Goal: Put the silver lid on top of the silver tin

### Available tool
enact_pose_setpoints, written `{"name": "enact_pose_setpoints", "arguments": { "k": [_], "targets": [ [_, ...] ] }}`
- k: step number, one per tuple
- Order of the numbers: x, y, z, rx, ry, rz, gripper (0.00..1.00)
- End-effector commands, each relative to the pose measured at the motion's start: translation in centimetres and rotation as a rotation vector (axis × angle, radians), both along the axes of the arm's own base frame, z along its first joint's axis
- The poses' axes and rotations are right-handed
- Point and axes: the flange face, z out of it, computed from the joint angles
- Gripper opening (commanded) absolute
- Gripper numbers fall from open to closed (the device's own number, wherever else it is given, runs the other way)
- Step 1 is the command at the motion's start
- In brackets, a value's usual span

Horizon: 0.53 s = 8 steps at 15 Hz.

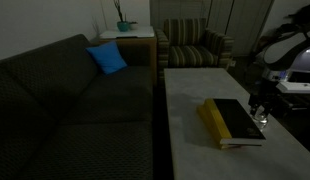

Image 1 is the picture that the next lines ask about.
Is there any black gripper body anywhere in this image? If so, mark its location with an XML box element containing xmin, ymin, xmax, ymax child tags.
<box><xmin>249</xmin><ymin>79</ymin><xmax>281</xmax><ymax>106</ymax></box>

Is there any small clear glass object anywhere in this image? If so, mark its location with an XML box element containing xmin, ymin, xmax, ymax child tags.
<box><xmin>252</xmin><ymin>113</ymin><xmax>270</xmax><ymax>130</ymax></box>

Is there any black book yellow spine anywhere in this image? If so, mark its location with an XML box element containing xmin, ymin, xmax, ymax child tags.
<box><xmin>204</xmin><ymin>97</ymin><xmax>267</xmax><ymax>147</ymax></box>

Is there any yellow reddish book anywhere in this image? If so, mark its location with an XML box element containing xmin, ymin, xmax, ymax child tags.
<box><xmin>196</xmin><ymin>102</ymin><xmax>244</xmax><ymax>150</ymax></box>

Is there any striped armchair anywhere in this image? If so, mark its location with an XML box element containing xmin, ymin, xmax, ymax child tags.
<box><xmin>155</xmin><ymin>18</ymin><xmax>236</xmax><ymax>73</ymax></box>

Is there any wooden side table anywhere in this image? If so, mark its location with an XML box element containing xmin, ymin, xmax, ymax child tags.
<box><xmin>89</xmin><ymin>34</ymin><xmax>159</xmax><ymax>86</ymax></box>

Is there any teal plant pot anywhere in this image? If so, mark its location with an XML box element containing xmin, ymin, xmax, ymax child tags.
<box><xmin>116</xmin><ymin>20</ymin><xmax>131</xmax><ymax>33</ymax></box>

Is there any blue cushion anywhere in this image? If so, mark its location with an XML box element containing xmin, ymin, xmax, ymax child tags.
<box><xmin>85</xmin><ymin>40</ymin><xmax>129</xmax><ymax>76</ymax></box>

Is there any green potted plant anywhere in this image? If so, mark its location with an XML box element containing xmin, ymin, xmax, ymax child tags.
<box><xmin>112</xmin><ymin>0</ymin><xmax>127</xmax><ymax>23</ymax></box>

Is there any dark grey sofa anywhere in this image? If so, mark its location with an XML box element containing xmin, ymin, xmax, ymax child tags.
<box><xmin>0</xmin><ymin>33</ymin><xmax>159</xmax><ymax>180</ymax></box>

